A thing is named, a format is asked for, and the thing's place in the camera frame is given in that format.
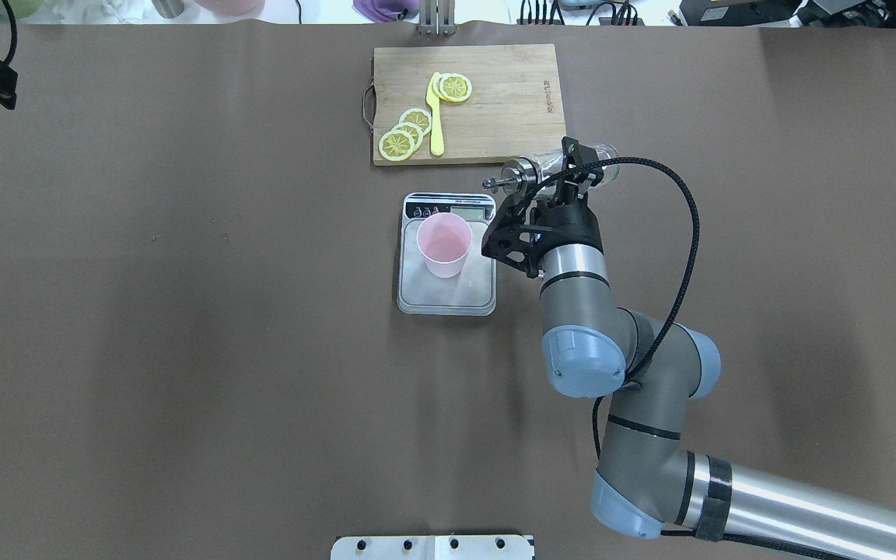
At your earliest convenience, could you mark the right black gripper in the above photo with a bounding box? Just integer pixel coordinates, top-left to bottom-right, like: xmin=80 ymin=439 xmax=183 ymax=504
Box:
xmin=532 ymin=137 xmax=605 ymax=253

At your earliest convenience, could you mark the glass sauce dispenser bottle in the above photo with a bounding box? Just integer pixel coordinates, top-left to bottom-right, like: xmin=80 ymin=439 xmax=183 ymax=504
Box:
xmin=482 ymin=143 xmax=620 ymax=198

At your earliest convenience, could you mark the pink plastic cup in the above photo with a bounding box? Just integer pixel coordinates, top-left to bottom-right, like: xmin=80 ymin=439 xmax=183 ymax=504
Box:
xmin=417 ymin=212 xmax=473 ymax=278

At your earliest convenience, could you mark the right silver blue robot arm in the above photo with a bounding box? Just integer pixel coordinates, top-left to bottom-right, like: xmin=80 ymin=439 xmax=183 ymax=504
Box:
xmin=516 ymin=137 xmax=896 ymax=559

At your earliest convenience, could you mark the silver digital kitchen scale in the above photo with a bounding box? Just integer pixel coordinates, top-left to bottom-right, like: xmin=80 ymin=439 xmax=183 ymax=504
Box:
xmin=396 ymin=192 xmax=495 ymax=317

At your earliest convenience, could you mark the wooden cutting board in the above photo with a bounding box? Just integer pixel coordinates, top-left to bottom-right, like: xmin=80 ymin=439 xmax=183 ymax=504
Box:
xmin=371 ymin=44 xmax=568 ymax=166

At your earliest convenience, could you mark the lemon slice on knife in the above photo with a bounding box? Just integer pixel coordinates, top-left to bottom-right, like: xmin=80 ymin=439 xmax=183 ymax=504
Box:
xmin=434 ymin=73 xmax=473 ymax=103

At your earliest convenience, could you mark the yellow plastic knife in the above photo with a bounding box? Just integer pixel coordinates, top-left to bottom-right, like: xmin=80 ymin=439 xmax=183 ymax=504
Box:
xmin=425 ymin=72 xmax=445 ymax=157

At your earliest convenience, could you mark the middle lemon slice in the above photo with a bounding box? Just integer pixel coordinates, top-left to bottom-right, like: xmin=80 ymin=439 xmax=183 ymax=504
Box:
xmin=391 ymin=123 xmax=425 ymax=146

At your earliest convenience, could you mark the upper lemon slice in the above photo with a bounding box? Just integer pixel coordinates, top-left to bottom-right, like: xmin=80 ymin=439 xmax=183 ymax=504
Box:
xmin=399 ymin=107 xmax=432 ymax=135

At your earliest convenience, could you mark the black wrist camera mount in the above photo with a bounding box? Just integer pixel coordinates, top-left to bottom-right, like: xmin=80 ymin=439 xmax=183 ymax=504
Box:
xmin=481 ymin=194 xmax=554 ymax=278

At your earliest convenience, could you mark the lemon slice near handle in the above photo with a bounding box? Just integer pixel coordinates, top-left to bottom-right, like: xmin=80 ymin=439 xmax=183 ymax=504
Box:
xmin=376 ymin=130 xmax=418 ymax=163

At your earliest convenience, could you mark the aluminium frame post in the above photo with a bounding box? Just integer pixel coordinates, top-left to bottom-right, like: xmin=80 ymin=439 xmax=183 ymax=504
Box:
xmin=417 ymin=0 xmax=457 ymax=37

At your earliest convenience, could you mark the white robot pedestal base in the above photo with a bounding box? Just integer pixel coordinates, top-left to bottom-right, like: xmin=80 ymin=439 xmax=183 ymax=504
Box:
xmin=330 ymin=534 xmax=537 ymax=559

